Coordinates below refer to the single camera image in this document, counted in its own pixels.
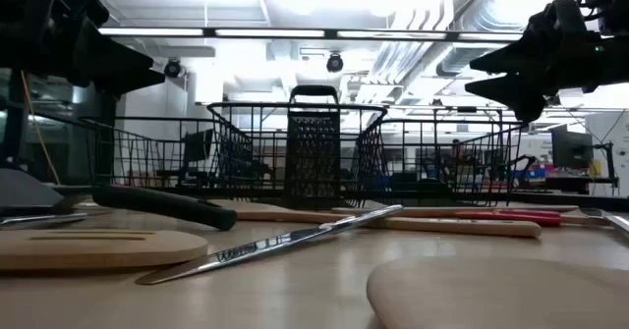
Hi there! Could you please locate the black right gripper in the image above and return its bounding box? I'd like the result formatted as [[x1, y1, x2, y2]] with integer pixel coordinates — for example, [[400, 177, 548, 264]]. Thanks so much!
[[464, 31, 629, 125]]

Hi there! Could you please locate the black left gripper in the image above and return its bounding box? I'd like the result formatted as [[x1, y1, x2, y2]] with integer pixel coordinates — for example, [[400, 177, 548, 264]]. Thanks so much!
[[0, 0, 166, 97]]

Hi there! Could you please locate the black spatula with red button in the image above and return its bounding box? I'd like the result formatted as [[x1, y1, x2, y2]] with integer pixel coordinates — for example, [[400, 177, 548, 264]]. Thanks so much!
[[0, 166, 238, 232]]

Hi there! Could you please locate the wooden spork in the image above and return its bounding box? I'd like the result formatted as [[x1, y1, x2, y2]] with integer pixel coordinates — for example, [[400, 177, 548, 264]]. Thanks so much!
[[210, 199, 543, 239]]

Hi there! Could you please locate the steel cutlery piece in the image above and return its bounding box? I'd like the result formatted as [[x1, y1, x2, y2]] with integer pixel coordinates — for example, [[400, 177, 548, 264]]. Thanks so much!
[[579, 207, 629, 238], [0, 212, 89, 231]]

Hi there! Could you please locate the wooden slotted spoon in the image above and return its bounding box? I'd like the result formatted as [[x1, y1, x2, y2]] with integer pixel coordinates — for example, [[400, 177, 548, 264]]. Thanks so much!
[[0, 228, 210, 271]]

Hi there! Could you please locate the steel table knife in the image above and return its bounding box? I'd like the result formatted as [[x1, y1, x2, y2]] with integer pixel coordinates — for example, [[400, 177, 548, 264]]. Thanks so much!
[[135, 203, 405, 287]]

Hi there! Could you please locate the wooden turner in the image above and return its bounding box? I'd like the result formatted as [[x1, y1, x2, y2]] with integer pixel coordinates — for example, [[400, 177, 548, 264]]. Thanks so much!
[[366, 254, 629, 329]]

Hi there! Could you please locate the black computer monitor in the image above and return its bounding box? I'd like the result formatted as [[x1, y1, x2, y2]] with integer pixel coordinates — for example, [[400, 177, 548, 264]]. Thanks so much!
[[182, 128, 216, 166], [549, 129, 595, 172]]

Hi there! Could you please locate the overhead light bar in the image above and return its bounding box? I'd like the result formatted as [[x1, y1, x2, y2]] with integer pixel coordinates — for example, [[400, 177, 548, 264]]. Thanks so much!
[[96, 27, 525, 42]]

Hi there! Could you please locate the dark office desk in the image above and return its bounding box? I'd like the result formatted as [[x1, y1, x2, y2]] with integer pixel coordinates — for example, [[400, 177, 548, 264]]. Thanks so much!
[[510, 174, 620, 195]]

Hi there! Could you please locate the black box grater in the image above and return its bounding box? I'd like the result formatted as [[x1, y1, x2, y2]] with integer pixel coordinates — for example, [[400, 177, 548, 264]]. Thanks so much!
[[283, 84, 343, 211]]

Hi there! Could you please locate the black wire basket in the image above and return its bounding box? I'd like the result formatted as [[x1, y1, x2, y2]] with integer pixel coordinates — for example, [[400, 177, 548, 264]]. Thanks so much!
[[377, 117, 525, 208], [205, 101, 389, 211], [80, 116, 255, 198]]

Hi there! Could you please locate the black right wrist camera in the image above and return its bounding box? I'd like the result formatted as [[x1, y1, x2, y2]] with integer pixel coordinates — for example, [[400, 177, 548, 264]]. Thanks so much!
[[527, 0, 590, 41]]

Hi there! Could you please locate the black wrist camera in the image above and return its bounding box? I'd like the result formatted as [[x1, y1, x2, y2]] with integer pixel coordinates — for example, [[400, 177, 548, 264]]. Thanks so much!
[[527, 0, 590, 41], [54, 0, 111, 28]]

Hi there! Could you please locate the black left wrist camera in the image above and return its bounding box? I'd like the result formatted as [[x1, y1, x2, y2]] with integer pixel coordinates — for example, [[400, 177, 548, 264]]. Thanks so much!
[[54, 0, 111, 28]]

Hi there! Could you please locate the yellow cable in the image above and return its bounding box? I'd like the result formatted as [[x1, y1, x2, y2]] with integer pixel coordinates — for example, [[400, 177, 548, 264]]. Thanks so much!
[[19, 70, 61, 187]]

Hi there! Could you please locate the black vertical post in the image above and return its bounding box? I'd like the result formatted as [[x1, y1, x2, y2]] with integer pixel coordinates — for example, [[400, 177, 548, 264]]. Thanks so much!
[[0, 68, 29, 171]]

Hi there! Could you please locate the black table frame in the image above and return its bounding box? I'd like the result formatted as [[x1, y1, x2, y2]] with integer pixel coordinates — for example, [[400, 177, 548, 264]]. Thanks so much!
[[510, 191, 629, 213]]

